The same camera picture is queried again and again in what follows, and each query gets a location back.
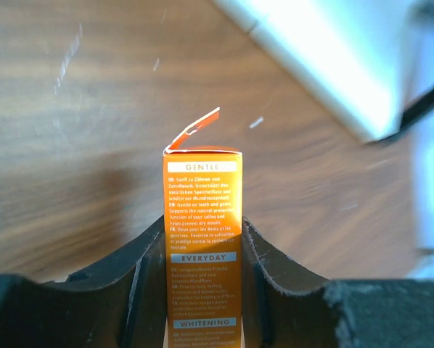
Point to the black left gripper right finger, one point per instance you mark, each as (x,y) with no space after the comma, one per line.
(286,305)

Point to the orange Curaprox box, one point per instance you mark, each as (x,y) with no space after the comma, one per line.
(202,190)

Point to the cream three tier shelf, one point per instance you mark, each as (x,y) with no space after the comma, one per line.
(355,57)

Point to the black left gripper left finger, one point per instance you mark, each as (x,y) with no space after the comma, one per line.
(118,301)

